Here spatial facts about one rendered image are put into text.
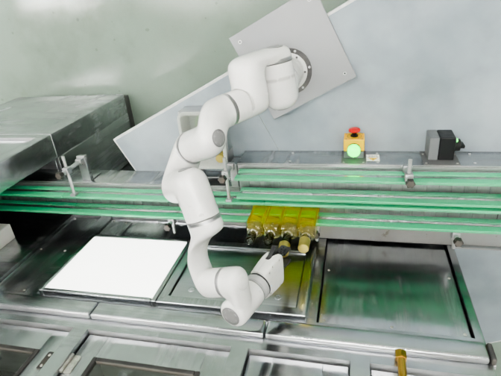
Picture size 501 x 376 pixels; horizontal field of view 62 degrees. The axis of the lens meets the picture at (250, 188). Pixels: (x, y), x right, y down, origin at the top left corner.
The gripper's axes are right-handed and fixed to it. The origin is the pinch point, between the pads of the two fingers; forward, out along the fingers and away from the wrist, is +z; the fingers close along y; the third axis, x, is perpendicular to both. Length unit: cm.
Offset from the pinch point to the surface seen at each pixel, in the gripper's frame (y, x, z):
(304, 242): 1.6, -3.5, 7.5
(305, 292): -12.2, -6.2, 1.5
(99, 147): 5, 126, 40
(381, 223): -2.2, -19.7, 34.4
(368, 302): -16.1, -23.4, 9.8
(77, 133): 17, 122, 27
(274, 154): 16.6, 21.6, 36.7
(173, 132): 24, 62, 28
